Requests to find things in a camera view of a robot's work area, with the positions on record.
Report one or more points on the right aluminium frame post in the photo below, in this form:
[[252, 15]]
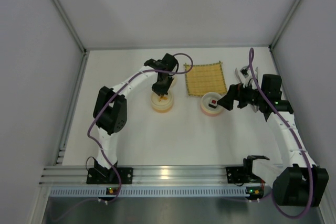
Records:
[[284, 24]]

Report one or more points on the sushi roll red centre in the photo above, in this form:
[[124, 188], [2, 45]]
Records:
[[213, 104]]

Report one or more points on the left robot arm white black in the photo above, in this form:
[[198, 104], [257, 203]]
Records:
[[110, 112]]

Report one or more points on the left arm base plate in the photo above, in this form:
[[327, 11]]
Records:
[[103, 176]]

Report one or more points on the orange lunch bowl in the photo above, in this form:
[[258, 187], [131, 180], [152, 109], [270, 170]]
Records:
[[162, 107]]

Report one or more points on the metal tongs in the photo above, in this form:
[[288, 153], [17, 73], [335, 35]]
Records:
[[253, 85]]

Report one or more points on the aluminium mounting rail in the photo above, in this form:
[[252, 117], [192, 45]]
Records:
[[189, 175]]

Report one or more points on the aluminium frame post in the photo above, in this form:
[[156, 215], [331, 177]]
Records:
[[68, 24], [284, 24]]

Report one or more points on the pink lunch bowl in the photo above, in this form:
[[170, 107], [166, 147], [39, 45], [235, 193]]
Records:
[[204, 104]]

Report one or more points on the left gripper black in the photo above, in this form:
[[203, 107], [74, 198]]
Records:
[[160, 88]]

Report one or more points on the bamboo sushi mat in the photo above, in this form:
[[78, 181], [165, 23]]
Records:
[[202, 79]]

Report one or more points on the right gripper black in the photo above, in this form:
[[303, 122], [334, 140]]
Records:
[[233, 92]]

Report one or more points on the left aluminium frame post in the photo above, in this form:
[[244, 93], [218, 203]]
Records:
[[68, 24]]

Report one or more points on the cream lid pink handle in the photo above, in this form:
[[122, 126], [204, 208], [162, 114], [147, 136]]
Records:
[[173, 83]]

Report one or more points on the slotted cable duct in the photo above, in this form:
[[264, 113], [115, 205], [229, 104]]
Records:
[[159, 191]]

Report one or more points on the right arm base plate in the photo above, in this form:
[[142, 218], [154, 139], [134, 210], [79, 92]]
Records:
[[240, 175]]

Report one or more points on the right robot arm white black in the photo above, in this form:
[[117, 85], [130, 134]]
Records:
[[300, 182]]

